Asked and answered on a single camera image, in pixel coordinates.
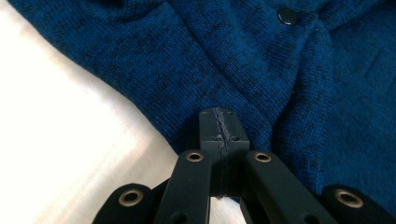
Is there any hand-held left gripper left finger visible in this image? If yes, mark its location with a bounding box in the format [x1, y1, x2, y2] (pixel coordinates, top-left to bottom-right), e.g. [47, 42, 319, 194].
[152, 106, 225, 224]

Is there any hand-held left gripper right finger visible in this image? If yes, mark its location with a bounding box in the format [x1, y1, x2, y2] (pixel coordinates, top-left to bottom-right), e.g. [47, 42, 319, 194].
[222, 106, 339, 224]

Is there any dark blue knit sweater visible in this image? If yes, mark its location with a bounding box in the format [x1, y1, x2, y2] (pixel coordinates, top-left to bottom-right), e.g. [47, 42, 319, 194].
[7, 0, 396, 217]

